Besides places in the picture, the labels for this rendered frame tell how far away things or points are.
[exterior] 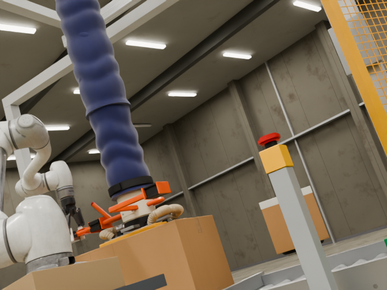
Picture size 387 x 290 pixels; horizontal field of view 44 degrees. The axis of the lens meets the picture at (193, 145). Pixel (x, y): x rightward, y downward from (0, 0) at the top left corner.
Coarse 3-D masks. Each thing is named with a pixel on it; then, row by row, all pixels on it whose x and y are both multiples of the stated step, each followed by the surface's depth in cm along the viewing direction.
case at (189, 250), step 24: (120, 240) 212; (144, 240) 206; (168, 240) 201; (192, 240) 208; (216, 240) 229; (120, 264) 211; (144, 264) 205; (168, 264) 200; (192, 264) 200; (216, 264) 219; (168, 288) 200; (192, 288) 195; (216, 288) 210
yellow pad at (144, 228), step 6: (144, 222) 220; (162, 222) 217; (138, 228) 217; (144, 228) 214; (150, 228) 212; (120, 234) 225; (126, 234) 219; (132, 234) 217; (114, 240) 222; (102, 246) 225
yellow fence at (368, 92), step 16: (336, 0) 229; (336, 16) 225; (384, 16) 238; (336, 32) 227; (384, 32) 235; (352, 48) 222; (352, 64) 221; (368, 80) 218; (368, 96) 216; (384, 112) 215; (384, 128) 212; (384, 144) 213
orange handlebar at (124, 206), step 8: (128, 200) 204; (136, 200) 202; (152, 200) 227; (160, 200) 226; (112, 208) 207; (120, 208) 207; (128, 208) 219; (136, 208) 225; (120, 216) 235; (104, 224) 241; (80, 232) 247; (88, 232) 248
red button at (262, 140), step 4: (264, 136) 142; (268, 136) 141; (272, 136) 141; (276, 136) 142; (260, 140) 143; (264, 140) 142; (268, 140) 142; (272, 140) 142; (276, 140) 144; (260, 144) 146; (264, 144) 144; (268, 144) 143; (272, 144) 142
